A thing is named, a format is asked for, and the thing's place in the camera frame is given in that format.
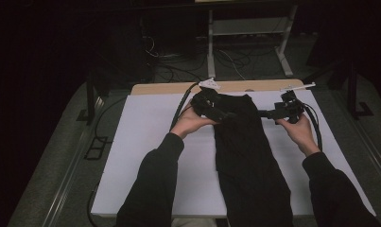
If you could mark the person's left hand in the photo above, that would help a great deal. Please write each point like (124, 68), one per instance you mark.
(188, 123)

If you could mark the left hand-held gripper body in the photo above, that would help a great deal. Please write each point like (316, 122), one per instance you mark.
(205, 104)

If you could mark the person's right hand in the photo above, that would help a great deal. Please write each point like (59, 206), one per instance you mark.
(300, 132)

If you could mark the white metal desk frame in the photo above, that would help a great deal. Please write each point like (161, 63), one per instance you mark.
(248, 26)

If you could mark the white table cover board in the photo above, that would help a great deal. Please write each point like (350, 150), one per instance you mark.
(147, 126)

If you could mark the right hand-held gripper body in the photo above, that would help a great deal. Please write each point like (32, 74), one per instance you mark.
(289, 108)

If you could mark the aluminium floor rail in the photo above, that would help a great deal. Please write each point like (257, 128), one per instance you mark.
(375, 154)
(62, 189)

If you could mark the black metal stand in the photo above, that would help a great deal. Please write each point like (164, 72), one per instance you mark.
(91, 101)
(352, 88)

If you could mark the wooden table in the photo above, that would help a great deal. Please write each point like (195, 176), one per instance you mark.
(257, 85)

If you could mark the black garment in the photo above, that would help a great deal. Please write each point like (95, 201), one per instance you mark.
(248, 157)

